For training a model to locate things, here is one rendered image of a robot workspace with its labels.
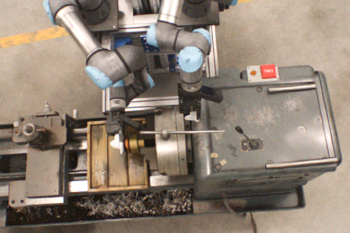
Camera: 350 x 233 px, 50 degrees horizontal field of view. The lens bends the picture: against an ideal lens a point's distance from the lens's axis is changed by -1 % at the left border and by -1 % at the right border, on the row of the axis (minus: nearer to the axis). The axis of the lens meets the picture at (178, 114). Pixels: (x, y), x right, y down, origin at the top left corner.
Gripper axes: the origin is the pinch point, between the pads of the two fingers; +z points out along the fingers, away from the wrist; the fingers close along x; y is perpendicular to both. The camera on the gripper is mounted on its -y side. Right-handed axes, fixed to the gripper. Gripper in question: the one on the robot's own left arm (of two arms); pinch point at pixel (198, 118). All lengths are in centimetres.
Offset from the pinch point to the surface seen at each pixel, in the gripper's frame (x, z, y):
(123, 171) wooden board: -4, 45, 38
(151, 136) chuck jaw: -6.1, 18.5, 20.6
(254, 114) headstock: -4.3, 5.6, -23.5
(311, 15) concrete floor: -162, 84, -107
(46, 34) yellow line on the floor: -164, 83, 117
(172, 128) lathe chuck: -2.1, 8.3, 10.8
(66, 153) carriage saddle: -14, 40, 66
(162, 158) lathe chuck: 7.3, 15.7, 15.8
